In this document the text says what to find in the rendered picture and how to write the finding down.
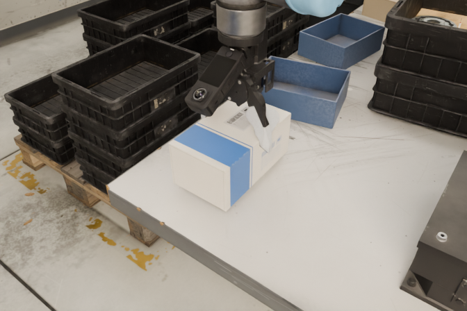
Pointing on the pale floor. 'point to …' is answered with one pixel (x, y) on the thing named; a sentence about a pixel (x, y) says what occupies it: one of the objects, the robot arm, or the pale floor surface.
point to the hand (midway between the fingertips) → (232, 139)
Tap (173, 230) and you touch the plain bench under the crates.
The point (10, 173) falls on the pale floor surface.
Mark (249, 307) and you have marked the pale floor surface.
